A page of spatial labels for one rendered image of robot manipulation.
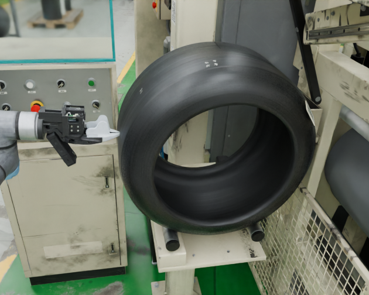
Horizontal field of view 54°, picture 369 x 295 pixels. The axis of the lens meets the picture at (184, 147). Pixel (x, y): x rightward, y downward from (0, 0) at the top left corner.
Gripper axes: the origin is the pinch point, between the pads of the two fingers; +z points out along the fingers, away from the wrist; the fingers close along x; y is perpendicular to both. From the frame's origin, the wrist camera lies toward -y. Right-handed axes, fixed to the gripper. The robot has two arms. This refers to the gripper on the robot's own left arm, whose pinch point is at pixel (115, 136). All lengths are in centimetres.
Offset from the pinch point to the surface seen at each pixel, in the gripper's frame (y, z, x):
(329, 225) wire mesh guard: -18, 64, -19
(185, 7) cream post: 31.8, 20.3, 25.1
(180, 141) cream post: -15.9, 25.5, 25.3
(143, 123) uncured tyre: 9.3, 6.3, -9.8
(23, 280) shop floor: -129, -44, 59
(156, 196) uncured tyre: -11.7, 11.3, -12.3
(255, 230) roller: -27, 46, -11
